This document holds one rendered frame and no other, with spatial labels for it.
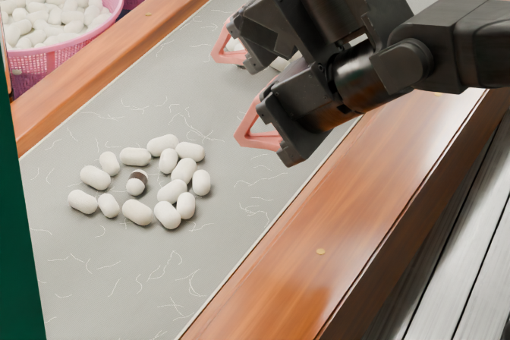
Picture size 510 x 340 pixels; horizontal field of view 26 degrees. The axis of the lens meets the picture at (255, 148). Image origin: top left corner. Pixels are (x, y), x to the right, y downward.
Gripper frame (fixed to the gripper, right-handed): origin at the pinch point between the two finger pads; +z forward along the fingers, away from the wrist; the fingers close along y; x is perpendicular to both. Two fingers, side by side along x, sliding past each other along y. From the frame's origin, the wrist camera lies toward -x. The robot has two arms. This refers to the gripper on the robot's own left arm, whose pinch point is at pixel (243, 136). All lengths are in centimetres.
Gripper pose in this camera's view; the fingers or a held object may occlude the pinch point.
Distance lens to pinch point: 106.2
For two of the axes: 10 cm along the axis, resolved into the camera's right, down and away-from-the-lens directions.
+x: 5.7, 8.0, 1.9
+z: -6.7, 3.2, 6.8
